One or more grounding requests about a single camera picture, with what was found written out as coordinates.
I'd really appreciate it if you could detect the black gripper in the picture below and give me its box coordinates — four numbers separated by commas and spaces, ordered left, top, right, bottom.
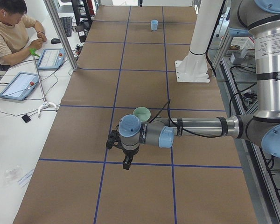
122, 147, 139, 170

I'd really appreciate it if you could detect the mint green bowl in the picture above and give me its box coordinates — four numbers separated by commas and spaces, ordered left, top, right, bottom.
133, 107, 151, 122

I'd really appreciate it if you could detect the light blue plastic cup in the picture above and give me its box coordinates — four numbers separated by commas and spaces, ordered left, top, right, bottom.
150, 20, 159, 31

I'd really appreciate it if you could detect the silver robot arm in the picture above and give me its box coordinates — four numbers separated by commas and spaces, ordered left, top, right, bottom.
117, 0, 280, 169

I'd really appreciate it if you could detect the small black square device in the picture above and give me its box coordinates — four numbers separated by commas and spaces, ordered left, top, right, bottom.
21, 114, 31, 123

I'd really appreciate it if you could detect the clear plastic bag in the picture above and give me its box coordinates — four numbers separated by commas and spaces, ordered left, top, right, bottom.
3, 165, 22, 187

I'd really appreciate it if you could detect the teach pendant tablet far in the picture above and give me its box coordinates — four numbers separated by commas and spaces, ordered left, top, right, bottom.
37, 49, 66, 70

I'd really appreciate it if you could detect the teach pendant tablet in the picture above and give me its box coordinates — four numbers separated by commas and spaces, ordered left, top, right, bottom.
0, 72, 39, 101
37, 49, 66, 70

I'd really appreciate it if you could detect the teach pendant tablet near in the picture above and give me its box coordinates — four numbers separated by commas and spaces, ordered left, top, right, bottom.
0, 72, 39, 101

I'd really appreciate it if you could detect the black computer mouse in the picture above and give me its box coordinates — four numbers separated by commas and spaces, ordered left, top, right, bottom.
50, 38, 61, 44

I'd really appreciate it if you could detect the silver rod with green tip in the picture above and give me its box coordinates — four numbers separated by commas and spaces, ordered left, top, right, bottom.
29, 48, 57, 118

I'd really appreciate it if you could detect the black keyboard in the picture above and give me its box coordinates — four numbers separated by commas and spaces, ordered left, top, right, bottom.
60, 16, 72, 37

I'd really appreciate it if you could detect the man in beige shirt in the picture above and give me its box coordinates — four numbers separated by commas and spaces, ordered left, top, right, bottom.
0, 0, 47, 71

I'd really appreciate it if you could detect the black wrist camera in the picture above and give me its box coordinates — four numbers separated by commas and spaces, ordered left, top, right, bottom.
106, 125, 123, 150

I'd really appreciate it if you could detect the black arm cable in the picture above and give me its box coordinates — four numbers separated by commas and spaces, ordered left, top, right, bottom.
148, 98, 224, 137

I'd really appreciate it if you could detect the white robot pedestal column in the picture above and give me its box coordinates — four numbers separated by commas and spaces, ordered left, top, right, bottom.
175, 0, 225, 83

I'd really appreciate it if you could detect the aluminium frame post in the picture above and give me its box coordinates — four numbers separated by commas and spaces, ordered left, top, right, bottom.
44, 0, 78, 71

